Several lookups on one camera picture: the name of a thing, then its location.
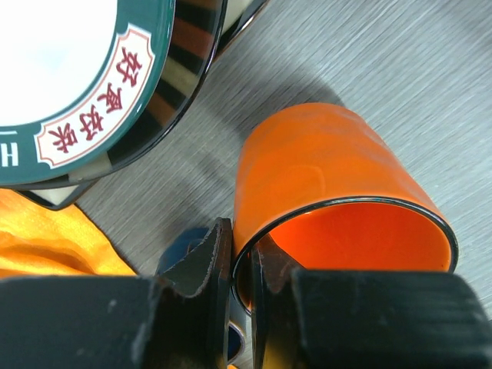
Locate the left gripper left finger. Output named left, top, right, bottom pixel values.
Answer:
left=1, top=218, right=232, bottom=368

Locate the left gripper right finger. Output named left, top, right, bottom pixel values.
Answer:
left=251, top=237, right=491, bottom=368

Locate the small blue cup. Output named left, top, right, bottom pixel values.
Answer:
left=155, top=227, right=247, bottom=368

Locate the orange mug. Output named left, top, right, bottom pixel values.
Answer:
left=233, top=103, right=458, bottom=308

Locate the green rimmed white plate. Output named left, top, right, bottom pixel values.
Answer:
left=1, top=1, right=176, bottom=187

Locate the square floral plate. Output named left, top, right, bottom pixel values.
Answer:
left=14, top=1, right=265, bottom=210

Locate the orange cartoon mouse cloth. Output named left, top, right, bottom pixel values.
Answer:
left=1, top=189, right=135, bottom=278

